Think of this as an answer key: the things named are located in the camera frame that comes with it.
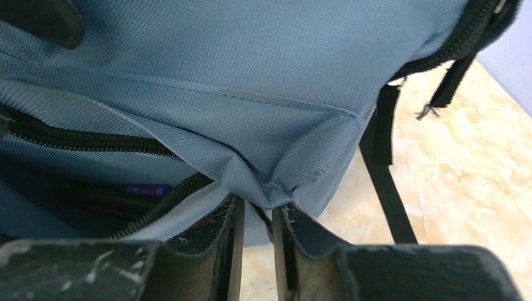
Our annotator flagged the blue student backpack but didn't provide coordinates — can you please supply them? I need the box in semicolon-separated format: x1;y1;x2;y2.
1;1;521;245

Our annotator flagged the purple cap black marker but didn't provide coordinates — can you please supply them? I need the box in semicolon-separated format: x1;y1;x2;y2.
62;178;173;209

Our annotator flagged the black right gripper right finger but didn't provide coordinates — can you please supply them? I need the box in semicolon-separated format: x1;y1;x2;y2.
272;204;522;300

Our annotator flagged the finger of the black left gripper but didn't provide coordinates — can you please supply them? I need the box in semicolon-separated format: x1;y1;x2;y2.
1;0;85;50

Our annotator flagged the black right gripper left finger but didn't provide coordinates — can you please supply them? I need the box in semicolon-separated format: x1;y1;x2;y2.
1;195;244;300

